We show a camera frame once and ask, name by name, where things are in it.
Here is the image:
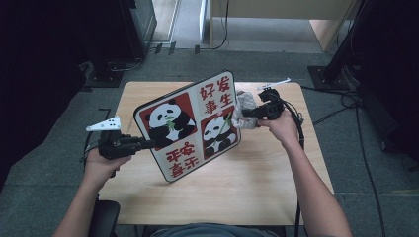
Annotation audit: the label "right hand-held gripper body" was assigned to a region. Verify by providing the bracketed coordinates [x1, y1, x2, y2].
[256, 77, 292, 121]

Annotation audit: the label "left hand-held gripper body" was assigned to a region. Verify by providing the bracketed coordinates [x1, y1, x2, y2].
[86, 116, 142, 161]

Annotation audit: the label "grey cloth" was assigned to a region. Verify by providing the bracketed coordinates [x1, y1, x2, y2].
[231, 91, 260, 130]

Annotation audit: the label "panda picture board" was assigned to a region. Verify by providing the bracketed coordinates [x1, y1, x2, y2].
[132, 69, 241, 183]

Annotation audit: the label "person's right hand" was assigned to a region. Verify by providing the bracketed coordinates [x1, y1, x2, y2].
[257, 110, 300, 148]

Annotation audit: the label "person's left hand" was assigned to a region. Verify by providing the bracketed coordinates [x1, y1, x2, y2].
[82, 149, 132, 189]

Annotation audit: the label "black metal stand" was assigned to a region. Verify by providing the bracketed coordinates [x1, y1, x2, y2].
[307, 0, 374, 92]

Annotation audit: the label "black stand base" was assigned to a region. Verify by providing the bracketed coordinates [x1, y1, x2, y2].
[83, 58, 125, 88]

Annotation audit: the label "black chair armrest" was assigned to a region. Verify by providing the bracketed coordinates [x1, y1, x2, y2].
[88, 199, 122, 237]

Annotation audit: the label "light wooden cabinet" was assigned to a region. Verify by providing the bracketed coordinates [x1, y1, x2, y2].
[209, 0, 360, 53]

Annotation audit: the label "person's blue-grey shirt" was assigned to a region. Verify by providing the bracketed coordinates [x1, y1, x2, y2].
[151, 223, 281, 237]

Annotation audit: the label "dark glass-front cabinet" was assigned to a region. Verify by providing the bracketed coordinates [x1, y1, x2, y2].
[118, 0, 158, 60]

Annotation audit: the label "left hand-held gripper cable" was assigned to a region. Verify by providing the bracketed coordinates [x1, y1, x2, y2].
[79, 131, 102, 172]

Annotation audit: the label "hand-held gripper cable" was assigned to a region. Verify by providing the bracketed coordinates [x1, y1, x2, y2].
[79, 131, 102, 172]
[273, 92, 305, 237]

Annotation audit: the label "black floor cables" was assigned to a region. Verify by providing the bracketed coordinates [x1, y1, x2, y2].
[300, 84, 364, 126]

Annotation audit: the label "black hanging cable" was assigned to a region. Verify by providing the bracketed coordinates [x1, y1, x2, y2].
[197, 0, 230, 52]

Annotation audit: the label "right hand-held gripper cable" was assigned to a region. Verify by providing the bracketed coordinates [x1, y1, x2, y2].
[273, 92, 305, 237]

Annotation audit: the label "long black floor cable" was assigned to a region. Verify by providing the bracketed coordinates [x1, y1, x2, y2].
[355, 105, 387, 237]

